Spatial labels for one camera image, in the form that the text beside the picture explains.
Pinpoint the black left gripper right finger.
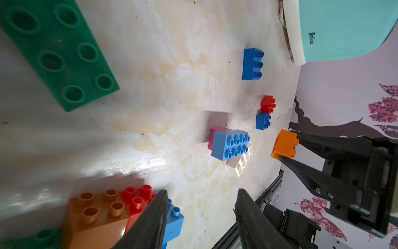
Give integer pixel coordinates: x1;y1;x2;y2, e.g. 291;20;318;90
235;189;291;249

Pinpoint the light blue 2x4 brick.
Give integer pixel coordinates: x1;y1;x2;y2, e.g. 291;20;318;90
211;129;250;161

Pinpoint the white lego plate brick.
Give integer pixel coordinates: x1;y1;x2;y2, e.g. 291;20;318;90
227;142;254;177

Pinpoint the red 2x2 lego brick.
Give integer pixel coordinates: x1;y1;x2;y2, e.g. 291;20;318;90
120;185;155;234

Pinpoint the mint green toaster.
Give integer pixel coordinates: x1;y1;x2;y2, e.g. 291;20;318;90
280;1;398;65

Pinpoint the blue 2x3 lego brick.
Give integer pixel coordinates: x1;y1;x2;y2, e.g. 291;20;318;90
242;48;264;81

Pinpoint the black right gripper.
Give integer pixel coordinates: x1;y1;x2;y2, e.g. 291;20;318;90
278;131;398;238

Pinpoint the pink lego brick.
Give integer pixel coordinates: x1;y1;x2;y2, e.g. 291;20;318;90
207;127;231;150

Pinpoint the black enclosure frame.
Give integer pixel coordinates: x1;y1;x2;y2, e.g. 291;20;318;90
213;170;284;249

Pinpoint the brown 2x2 lego brick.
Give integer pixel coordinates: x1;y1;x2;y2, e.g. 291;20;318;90
62;189;129;249

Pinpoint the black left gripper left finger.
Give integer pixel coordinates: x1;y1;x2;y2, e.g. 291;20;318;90
113;189;169;249

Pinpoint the dark green brick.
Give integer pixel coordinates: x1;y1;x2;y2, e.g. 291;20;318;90
1;228;62;249
1;1;120;112

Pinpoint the small blue 2x2 brick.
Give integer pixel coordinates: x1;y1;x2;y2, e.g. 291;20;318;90
256;112;271;131

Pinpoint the orange lego brick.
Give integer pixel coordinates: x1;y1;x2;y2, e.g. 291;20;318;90
271;130;300;160

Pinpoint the red 2x4 lego brick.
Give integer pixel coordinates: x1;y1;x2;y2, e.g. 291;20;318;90
261;95;276;114

